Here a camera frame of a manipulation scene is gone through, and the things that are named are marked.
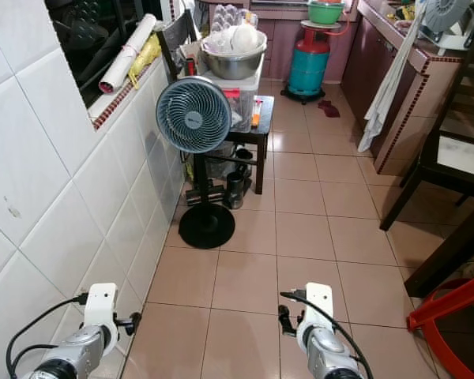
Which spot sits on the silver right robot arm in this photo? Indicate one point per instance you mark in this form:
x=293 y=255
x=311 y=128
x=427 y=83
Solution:
x=332 y=355

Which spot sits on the black boots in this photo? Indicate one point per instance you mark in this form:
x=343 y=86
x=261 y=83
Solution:
x=235 y=188

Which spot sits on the red plastic stool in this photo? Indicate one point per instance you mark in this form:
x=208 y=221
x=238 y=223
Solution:
x=450 y=304

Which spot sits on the dark legged grey table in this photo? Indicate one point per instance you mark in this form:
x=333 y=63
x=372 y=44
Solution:
x=450 y=257

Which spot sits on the small black side table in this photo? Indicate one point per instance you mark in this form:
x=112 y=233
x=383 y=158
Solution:
x=261 y=133

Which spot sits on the dark wooden chair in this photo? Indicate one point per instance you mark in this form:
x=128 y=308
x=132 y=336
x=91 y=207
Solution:
x=426 y=170

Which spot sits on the dark red floor cloth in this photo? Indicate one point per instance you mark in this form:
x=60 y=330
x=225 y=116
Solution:
x=329 y=109

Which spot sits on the clear plastic storage box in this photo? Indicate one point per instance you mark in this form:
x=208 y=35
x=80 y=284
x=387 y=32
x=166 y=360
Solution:
x=243 y=93

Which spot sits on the off-white hanging towel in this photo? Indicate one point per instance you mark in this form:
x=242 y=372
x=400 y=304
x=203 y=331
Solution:
x=387 y=95

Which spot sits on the maroon kitchen counter cabinet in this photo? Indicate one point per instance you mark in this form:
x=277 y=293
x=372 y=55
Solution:
x=411 y=103

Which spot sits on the teal gas cylinder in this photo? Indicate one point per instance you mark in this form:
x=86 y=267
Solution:
x=306 y=67

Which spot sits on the large steel basin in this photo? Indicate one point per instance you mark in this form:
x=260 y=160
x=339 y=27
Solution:
x=233 y=63

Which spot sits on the yellow plastic bag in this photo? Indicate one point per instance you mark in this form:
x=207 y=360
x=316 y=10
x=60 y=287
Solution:
x=146 y=59

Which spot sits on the white paper roll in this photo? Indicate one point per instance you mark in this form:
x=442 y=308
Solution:
x=128 y=52

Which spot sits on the white bowl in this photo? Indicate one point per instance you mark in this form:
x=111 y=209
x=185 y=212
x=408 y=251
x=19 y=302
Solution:
x=245 y=38

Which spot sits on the black chair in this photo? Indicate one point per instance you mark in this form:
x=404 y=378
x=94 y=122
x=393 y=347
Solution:
x=178 y=38

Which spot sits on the grey egg carton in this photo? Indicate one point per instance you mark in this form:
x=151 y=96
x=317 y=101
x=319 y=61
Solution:
x=225 y=17

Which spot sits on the green plastic basin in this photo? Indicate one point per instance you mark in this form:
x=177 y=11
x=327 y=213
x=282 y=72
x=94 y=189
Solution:
x=325 y=11

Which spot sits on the white desk fan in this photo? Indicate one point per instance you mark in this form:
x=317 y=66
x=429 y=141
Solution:
x=450 y=16

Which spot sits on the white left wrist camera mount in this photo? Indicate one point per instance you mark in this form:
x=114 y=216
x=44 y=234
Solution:
x=100 y=304

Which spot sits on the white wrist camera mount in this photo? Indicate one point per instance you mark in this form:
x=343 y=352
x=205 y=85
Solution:
x=320 y=304
x=100 y=304

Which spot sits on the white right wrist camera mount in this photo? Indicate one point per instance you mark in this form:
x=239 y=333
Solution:
x=320 y=304

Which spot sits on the grey pedestal fan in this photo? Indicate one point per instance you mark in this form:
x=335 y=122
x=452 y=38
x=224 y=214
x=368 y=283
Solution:
x=194 y=114

